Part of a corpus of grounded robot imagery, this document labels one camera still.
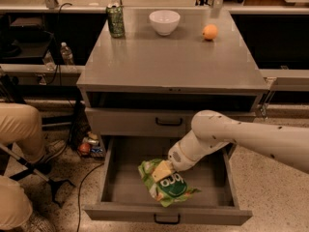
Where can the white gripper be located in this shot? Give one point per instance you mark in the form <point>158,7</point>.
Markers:
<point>178,158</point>

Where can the green rice chip bag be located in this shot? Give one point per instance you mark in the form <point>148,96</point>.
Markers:
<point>172,189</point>

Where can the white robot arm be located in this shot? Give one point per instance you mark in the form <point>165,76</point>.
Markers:
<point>211,131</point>

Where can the open grey lower drawer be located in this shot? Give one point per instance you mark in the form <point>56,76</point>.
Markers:
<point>124,197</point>

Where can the closed grey upper drawer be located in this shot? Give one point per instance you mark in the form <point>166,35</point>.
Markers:
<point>139,122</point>

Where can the grey drawer cabinet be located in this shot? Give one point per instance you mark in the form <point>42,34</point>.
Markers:
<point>182,71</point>

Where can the basket of small items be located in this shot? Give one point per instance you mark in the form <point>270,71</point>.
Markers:
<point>90,147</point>

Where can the black tripod stand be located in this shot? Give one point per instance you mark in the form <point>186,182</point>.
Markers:
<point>55,186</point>

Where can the orange fruit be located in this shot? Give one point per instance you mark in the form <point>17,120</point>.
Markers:
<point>210,32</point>

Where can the white bowl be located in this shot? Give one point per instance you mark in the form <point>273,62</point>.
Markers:
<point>164,22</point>

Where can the clear water bottle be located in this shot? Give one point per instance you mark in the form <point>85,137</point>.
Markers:
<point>66,54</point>

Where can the person in khaki trousers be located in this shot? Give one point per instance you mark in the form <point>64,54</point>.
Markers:
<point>22,124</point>

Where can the small clear bottle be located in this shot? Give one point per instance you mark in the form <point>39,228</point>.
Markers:
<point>49,62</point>

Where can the green soda can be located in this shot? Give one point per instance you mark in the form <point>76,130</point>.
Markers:
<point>115,20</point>

